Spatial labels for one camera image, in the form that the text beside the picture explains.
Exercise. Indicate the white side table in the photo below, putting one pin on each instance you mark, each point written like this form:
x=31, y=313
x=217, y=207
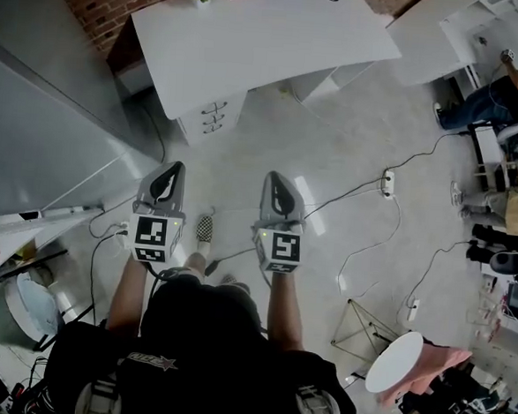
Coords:
x=425, y=41

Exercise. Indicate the person's black shirt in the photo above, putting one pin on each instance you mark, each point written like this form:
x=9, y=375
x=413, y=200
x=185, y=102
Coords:
x=211, y=384

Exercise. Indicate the person's right forearm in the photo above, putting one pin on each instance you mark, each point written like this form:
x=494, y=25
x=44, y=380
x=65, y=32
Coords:
x=285, y=309

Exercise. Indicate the large grey cabinet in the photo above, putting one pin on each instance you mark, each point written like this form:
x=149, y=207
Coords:
x=38, y=133

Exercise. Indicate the person's leg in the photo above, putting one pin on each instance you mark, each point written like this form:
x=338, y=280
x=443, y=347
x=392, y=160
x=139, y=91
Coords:
x=195, y=261

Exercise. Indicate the round white stool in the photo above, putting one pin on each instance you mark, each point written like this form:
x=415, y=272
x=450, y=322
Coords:
x=396, y=364

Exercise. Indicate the white desk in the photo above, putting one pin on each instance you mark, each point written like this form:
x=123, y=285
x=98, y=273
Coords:
x=262, y=38

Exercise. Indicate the pink cloth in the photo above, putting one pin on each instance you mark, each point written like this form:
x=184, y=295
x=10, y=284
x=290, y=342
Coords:
x=433, y=369

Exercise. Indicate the white power strip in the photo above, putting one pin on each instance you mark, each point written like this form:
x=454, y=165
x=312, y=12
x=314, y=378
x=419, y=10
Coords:
x=414, y=309
x=123, y=233
x=389, y=183

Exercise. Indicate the person's black shorts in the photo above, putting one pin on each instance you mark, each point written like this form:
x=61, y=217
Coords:
x=203, y=308

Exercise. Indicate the black camera equipment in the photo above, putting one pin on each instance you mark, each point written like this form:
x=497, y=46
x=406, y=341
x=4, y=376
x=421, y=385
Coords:
x=503, y=258

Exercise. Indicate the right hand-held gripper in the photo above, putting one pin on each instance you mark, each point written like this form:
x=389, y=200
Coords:
x=286, y=248

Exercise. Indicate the grey metal bucket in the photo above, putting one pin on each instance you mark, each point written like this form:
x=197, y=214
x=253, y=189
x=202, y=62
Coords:
x=21, y=311

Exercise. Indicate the person's left forearm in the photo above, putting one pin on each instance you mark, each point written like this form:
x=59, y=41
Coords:
x=126, y=296

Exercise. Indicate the white desk drawer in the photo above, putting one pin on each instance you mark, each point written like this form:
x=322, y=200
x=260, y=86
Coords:
x=216, y=107
x=211, y=129
x=214, y=120

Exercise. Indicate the person's checkered shoe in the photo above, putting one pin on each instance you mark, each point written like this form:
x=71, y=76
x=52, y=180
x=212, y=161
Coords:
x=229, y=280
x=204, y=229

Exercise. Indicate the white shelf unit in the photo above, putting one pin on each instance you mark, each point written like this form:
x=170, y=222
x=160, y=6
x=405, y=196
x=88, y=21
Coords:
x=22, y=234

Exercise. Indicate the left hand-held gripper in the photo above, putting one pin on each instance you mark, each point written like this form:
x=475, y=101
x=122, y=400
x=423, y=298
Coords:
x=151, y=233

